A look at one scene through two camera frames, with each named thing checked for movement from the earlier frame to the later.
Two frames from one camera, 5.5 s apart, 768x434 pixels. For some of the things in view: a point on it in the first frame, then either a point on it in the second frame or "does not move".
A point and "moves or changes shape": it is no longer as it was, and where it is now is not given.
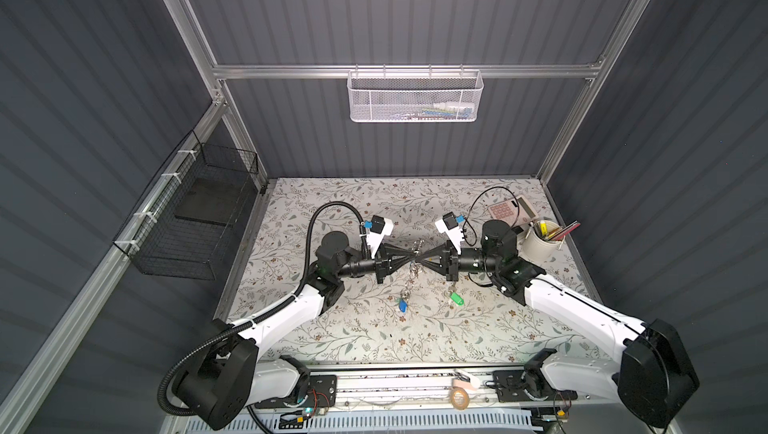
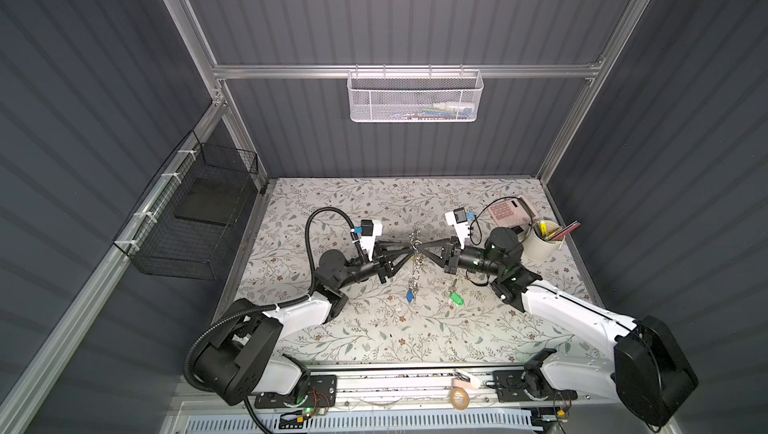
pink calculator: x=516 y=211 does not move
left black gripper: x=384 y=264 does not move
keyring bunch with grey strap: x=404 y=298 moves or changes shape
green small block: x=458 y=299 does not move
